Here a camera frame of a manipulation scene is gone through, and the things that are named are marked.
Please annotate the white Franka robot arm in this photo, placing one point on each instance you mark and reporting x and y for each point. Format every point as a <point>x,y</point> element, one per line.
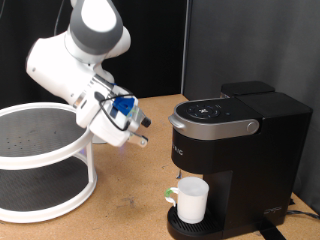
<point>66,66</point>

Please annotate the black curtain backdrop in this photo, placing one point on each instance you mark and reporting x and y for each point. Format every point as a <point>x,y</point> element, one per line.
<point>156,50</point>

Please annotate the black tape strip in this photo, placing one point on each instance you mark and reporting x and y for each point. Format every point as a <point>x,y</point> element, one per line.
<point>271,234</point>

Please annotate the small blue tape piece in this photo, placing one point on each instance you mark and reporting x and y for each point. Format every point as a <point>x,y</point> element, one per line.
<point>179,174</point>

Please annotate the clear water reservoir black lid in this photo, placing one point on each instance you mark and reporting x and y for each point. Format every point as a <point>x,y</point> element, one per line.
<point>246,87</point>

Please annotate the white two-tier turntable shelf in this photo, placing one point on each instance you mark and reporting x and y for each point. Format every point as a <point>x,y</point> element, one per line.
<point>43,160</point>

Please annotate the black Keurig coffee machine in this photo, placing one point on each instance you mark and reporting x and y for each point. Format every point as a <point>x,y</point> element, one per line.
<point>250,160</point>

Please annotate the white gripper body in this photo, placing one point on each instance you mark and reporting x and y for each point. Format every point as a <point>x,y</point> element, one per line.
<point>106,131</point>

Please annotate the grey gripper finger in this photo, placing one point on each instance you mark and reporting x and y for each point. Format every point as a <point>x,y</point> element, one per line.
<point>139,139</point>
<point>146,121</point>

